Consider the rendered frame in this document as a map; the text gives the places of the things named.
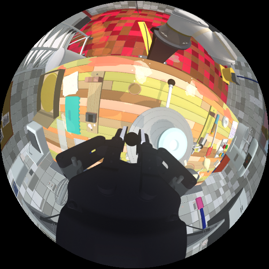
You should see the red brown book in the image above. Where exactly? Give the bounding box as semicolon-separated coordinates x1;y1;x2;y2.
212;154;231;173

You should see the black ball peg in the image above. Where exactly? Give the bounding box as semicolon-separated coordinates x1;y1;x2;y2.
125;132;140;147

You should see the white rail rack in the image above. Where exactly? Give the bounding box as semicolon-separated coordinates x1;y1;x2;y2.
20;20;93;73

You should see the white lever with black knob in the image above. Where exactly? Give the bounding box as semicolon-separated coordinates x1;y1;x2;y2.
166;78;176;108

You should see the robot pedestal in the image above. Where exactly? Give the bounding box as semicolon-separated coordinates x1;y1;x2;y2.
139;27;179;64

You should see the pink blue brush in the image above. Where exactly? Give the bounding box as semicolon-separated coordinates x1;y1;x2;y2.
195;196;208;231

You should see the white box with coloured buttons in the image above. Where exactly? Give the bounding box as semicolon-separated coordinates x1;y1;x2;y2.
217;138;231;158

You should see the yellow narrow board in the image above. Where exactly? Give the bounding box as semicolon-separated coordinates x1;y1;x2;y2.
137;22;152;56

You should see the brown notice board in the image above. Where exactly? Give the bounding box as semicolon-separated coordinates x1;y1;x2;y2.
0;81;16;149

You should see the black square block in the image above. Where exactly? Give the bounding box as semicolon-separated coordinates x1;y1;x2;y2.
85;112;98;124

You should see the brown box with gold disc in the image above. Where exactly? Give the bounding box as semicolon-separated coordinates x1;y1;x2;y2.
32;69;66;129

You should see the red handled tool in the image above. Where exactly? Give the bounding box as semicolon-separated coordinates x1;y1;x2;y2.
205;134;215;157

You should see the pale blue round disc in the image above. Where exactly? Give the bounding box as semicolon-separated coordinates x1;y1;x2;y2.
158;127;187;158

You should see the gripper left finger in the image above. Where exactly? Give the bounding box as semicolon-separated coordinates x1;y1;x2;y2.
56;126;129;179

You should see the wooden strip board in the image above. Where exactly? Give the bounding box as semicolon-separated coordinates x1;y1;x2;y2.
85;71;106;134

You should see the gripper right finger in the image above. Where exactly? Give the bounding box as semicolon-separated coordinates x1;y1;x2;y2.
137;128;198;191

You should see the blue handled palette knife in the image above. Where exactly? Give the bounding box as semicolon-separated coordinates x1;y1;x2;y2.
210;114;221;135

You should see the yellow grey box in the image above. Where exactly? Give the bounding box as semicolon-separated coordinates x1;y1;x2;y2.
219;65;240;86

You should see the white dotted paper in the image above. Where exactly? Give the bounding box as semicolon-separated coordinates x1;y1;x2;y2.
229;120;239;139

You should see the grey clamp with black knob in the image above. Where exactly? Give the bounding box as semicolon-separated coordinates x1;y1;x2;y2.
191;133;209;152

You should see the tan round mini cake board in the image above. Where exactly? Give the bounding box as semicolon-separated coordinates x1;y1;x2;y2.
128;82;141;95

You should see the teal comb scraper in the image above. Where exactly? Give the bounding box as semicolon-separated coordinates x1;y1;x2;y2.
64;96;82;135

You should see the white grey monitor box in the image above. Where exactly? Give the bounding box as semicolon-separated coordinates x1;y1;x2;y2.
26;122;46;156

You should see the white rounded seat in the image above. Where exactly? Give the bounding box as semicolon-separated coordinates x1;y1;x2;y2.
45;47;86;72

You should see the white paper sheet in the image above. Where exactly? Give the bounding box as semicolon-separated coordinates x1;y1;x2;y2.
62;71;79;97

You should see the clear plastic ruler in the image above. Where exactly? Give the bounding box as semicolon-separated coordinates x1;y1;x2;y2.
56;118;68;152

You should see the grey white turntable platter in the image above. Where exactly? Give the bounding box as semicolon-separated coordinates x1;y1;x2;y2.
126;106;194;166

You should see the wire whisk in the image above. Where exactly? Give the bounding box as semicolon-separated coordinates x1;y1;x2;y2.
54;178;69;206

